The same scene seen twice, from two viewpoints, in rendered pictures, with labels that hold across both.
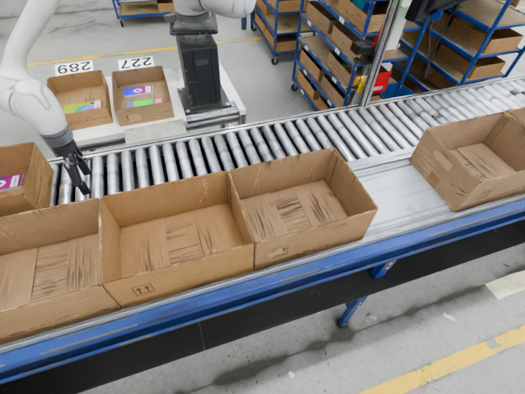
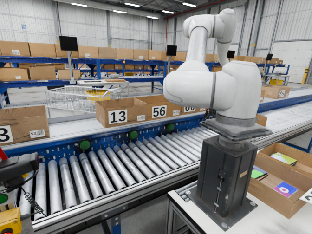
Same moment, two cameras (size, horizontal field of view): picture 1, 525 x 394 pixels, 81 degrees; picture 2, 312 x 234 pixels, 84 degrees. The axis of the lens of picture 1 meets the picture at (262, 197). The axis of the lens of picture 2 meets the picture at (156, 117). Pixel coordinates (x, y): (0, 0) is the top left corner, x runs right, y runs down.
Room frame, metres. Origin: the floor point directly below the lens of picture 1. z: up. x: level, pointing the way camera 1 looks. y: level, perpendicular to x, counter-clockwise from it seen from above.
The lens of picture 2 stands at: (2.20, -0.12, 1.43)
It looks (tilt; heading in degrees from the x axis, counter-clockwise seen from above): 18 degrees down; 168
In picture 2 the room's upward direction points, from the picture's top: 2 degrees clockwise
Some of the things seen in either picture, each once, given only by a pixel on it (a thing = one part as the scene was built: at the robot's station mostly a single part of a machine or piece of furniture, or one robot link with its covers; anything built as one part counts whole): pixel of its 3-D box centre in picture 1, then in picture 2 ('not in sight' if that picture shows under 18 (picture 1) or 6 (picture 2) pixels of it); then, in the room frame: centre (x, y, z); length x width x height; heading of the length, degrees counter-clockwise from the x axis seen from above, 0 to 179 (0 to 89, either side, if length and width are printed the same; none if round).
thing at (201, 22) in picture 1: (188, 15); (237, 120); (1.56, 0.39, 1.19); 0.22 x 0.18 x 0.06; 101
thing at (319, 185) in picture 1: (297, 205); (121, 111); (0.64, -0.12, 0.96); 0.39 x 0.29 x 0.17; 111
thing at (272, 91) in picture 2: not in sight; (274, 91); (-0.32, 2.46, 0.96); 0.39 x 0.29 x 0.17; 111
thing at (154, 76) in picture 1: (142, 94); (265, 177); (1.49, 0.69, 0.80); 0.38 x 0.28 x 0.10; 21
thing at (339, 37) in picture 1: (362, 41); not in sight; (2.31, -0.67, 0.79); 0.40 x 0.30 x 0.10; 22
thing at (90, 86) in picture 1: (79, 99); (296, 165); (1.41, 1.00, 0.80); 0.38 x 0.28 x 0.10; 23
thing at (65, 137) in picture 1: (57, 134); not in sight; (0.80, 0.70, 1.08); 0.09 x 0.09 x 0.06
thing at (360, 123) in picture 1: (373, 139); (41, 187); (1.29, -0.57, 0.72); 0.52 x 0.05 x 0.05; 20
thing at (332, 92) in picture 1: (348, 90); not in sight; (2.32, -0.67, 0.39); 0.40 x 0.30 x 0.10; 21
